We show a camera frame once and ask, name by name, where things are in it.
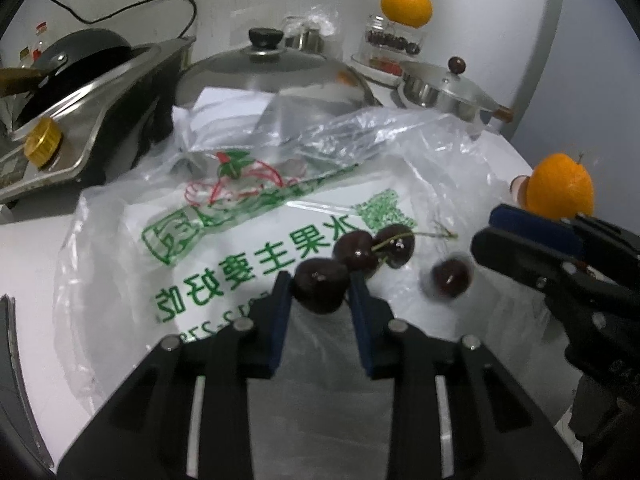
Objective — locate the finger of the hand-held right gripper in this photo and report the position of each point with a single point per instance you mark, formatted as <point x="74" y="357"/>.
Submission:
<point x="535" y="227"/>
<point x="515" y="255"/>

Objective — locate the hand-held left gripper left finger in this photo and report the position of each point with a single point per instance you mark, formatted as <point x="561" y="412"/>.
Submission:
<point x="274" y="330"/>

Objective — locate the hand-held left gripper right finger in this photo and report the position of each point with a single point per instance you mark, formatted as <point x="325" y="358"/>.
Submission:
<point x="367" y="330"/>

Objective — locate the dark red cherry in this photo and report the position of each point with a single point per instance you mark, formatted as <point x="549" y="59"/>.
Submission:
<point x="451" y="278"/>
<point x="320" y="286"/>
<point x="356" y="254"/>
<point x="397" y="246"/>

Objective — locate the large orange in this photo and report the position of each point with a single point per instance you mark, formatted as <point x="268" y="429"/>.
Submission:
<point x="560" y="187"/>

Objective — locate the printed clear plastic bag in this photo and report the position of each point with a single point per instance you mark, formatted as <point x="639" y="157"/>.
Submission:
<point x="125" y="260"/>

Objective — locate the steel pot lid brown knob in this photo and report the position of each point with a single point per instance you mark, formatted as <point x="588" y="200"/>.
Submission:
<point x="450" y="85"/>

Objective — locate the glass dish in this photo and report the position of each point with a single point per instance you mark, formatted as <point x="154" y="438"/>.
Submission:
<point x="380" y="67"/>

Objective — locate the glass jar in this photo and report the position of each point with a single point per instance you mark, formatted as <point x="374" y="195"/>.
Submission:
<point x="392" y="37"/>

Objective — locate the small orange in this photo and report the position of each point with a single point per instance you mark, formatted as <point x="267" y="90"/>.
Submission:
<point x="406" y="5"/>

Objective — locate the domed steel wok lid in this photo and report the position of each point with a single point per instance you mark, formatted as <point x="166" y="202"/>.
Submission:
<point x="280" y="72"/>

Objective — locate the steel gas stove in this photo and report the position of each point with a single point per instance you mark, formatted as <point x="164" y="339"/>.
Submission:
<point x="100" y="110"/>

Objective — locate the steel cup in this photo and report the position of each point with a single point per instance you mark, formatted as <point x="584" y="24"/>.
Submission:
<point x="305" y="40"/>

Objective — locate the glass cup in plastic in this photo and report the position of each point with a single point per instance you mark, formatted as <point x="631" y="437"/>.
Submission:
<point x="320" y="17"/>

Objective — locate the clear bottle with red cap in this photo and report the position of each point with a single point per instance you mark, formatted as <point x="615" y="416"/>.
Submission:
<point x="41" y="37"/>

